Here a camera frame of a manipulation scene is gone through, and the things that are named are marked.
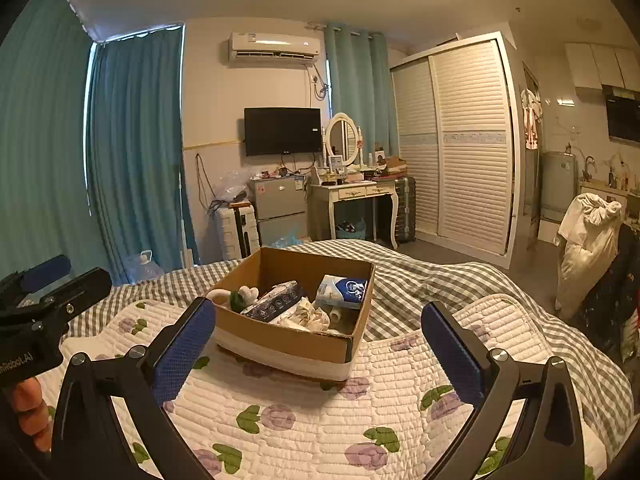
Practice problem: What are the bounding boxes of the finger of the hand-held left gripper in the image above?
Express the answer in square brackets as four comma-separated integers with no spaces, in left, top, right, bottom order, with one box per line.
[0,254,72,311]
[0,267,113,338]

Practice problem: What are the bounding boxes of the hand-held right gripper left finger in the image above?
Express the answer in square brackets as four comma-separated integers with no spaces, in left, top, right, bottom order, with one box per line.
[50,296,217,480]

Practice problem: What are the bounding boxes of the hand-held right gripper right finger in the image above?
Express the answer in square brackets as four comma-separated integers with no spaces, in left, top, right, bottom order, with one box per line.
[421,301,588,480]

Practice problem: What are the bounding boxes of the white and green plush toy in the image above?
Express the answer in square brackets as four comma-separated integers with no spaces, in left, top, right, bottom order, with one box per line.
[229,285,262,312]

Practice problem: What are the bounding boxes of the cardboard box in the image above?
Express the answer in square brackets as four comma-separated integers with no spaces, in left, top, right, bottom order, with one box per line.
[205,246,377,382]

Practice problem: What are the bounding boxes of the floral tissue pack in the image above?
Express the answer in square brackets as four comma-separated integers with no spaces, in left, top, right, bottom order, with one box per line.
[240,281,304,322]

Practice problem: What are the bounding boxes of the blue tissue packet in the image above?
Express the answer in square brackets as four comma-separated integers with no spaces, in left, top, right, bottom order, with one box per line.
[315,275,369,310]

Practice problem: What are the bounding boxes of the cream cloth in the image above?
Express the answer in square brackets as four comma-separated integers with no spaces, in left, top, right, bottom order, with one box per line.
[277,296,332,332]

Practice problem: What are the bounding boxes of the person's left hand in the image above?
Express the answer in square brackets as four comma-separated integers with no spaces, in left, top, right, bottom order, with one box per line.
[10,376,54,455]

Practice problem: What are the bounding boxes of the clear water jug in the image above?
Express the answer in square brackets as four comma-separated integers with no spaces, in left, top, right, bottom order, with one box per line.
[122,250,165,286]

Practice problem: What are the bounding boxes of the teal curtain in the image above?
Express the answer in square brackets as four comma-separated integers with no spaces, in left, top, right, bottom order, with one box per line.
[87,22,198,281]
[322,22,391,158]
[0,0,98,286]

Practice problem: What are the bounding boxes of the white suitcase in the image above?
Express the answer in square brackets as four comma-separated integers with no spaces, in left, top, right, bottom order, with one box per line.
[216,205,261,261]

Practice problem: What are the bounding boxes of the floral quilted bed cover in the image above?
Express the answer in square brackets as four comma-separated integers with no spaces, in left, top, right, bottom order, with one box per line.
[35,292,608,480]

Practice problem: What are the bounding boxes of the dark suitcase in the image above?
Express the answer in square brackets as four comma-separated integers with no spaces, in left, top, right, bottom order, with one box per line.
[392,176,417,245]

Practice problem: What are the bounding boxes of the blue plastic bag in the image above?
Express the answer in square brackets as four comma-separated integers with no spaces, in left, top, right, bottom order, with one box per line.
[272,227,308,248]

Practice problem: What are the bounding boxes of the teal storage basket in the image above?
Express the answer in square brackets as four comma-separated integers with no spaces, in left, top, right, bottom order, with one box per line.
[335,218,367,241]

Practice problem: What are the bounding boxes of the clear plastic bag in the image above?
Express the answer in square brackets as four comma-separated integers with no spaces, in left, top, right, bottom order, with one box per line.
[212,167,253,206]

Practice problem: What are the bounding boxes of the white coat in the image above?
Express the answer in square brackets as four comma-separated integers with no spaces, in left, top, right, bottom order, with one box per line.
[554,192,626,321]

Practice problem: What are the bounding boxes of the dark chair with clothes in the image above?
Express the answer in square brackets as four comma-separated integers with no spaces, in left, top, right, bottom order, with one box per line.
[582,225,640,366]

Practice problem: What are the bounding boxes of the silver mini fridge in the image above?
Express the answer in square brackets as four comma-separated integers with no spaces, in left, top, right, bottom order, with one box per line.
[248,176,309,248]

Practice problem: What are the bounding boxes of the white dressing table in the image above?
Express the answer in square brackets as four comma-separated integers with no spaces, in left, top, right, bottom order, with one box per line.
[309,180,401,248]

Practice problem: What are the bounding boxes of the white louvred wardrobe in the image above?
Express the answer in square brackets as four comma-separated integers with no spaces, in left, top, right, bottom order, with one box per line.
[389,31,523,270]

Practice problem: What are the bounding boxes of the brown box on dresser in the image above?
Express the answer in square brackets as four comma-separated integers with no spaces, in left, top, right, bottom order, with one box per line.
[372,155,408,178]

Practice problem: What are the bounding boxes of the kitchen counter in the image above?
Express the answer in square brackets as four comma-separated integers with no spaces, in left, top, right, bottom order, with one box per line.
[580,182,640,223]

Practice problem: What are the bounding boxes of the white oval mirror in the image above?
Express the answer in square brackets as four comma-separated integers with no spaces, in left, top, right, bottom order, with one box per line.
[322,112,362,171]

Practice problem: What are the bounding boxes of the hanging pink clothes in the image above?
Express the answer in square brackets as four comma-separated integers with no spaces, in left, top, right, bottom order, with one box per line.
[520,87,543,150]

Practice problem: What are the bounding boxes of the black range hood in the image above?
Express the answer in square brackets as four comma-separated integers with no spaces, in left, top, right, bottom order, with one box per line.
[602,85,640,146]

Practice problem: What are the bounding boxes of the white air conditioner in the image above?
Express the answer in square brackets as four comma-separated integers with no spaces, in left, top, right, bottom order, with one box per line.
[228,31,322,67]

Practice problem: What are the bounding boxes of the hanging wall cables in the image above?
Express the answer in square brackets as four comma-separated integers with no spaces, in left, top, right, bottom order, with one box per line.
[194,152,212,211]

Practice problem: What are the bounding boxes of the black wall television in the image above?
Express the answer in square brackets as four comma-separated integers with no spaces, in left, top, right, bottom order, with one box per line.
[244,107,322,157]

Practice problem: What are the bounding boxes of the air conditioner power cable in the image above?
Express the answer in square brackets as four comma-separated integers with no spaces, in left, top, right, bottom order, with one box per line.
[310,66,332,102]

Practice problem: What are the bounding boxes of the white wall cabinets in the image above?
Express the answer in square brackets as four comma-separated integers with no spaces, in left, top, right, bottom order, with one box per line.
[564,42,640,90]

